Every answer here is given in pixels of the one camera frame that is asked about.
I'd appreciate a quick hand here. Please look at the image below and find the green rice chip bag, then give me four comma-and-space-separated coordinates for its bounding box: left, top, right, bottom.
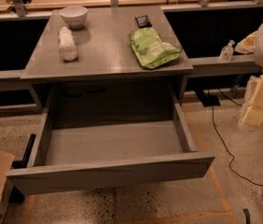
129, 27, 183, 69

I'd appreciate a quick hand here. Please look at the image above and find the grey cabinet with counter top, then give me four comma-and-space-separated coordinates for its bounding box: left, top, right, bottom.
20, 5, 194, 129

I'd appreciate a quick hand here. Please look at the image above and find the open grey top drawer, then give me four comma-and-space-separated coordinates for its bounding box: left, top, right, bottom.
7, 84, 215, 195

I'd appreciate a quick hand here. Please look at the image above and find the small black snack packet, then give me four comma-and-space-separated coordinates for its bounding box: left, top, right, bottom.
135, 15, 152, 28

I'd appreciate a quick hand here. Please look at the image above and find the white ceramic bowl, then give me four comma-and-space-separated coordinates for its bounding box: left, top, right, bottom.
60, 6, 88, 28

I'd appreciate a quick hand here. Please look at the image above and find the white plastic bottle lying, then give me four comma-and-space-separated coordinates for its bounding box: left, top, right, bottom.
58, 27, 77, 62

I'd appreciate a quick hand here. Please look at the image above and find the black floor cable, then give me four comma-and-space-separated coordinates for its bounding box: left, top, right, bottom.
210, 87, 263, 189

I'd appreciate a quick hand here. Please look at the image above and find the black base bracket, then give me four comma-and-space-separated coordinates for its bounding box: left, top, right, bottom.
195, 90, 220, 107

